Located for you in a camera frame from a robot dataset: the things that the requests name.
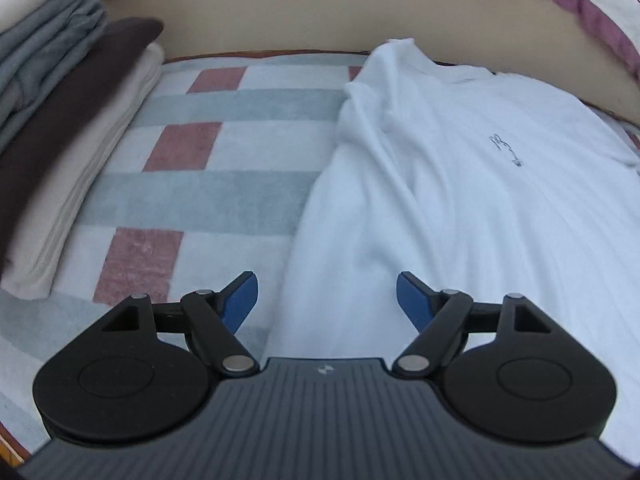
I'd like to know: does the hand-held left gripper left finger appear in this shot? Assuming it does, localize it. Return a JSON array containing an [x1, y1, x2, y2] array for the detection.
[[75, 271, 258, 375]]

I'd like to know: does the dark brown folded garment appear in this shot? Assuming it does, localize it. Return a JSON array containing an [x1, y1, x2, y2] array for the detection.
[[0, 17, 166, 272]]

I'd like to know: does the checked round rug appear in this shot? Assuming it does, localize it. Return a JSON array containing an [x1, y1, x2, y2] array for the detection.
[[0, 52, 640, 461]]

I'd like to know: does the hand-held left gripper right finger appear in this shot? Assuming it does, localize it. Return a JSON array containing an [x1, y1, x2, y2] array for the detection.
[[392, 271, 576, 375]]

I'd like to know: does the grey folded garment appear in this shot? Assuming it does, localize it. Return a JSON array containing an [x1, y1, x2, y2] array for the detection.
[[0, 0, 109, 152]]

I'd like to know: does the white T-shirt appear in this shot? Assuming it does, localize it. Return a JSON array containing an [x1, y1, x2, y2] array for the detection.
[[262, 37, 640, 466]]

